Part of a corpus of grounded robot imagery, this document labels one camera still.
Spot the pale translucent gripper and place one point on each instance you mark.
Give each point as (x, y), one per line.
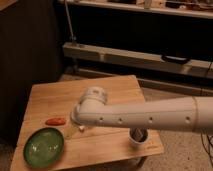
(71, 128)

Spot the red pepper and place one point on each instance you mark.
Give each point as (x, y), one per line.
(55, 122)

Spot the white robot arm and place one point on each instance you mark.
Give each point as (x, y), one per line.
(189, 114)

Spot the green ceramic bowl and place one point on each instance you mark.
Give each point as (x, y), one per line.
(43, 148)

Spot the wooden table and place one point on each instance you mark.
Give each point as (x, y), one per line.
(94, 146)

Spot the white cup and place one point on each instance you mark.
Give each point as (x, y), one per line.
(137, 137)

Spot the metal pole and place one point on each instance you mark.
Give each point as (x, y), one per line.
(72, 36)

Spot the long wooden shelf unit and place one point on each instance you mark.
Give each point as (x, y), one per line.
(137, 60)

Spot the black device on shelf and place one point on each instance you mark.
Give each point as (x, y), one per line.
(175, 59)

